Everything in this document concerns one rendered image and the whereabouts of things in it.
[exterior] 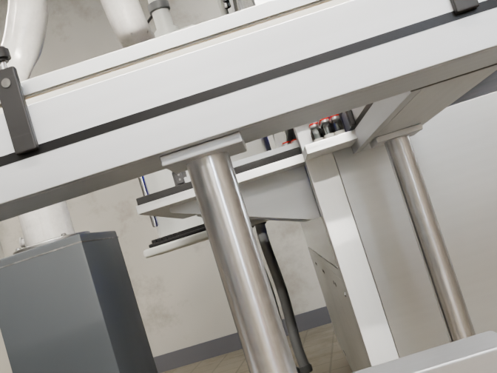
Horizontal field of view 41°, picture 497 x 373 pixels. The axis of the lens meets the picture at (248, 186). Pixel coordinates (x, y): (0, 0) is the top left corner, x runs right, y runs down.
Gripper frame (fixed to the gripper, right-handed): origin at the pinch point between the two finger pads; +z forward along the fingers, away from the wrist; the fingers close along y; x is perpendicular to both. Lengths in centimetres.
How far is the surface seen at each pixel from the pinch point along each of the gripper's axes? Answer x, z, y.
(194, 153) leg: -14, 8, -93
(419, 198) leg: -47, 20, -35
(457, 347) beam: -36, 36, -88
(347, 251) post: -33.3, 27.1, -12.5
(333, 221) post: -32.2, 20.0, -12.5
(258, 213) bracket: -16.2, 13.4, -2.5
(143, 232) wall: 80, -7, 331
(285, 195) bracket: -23.5, 11.0, -2.5
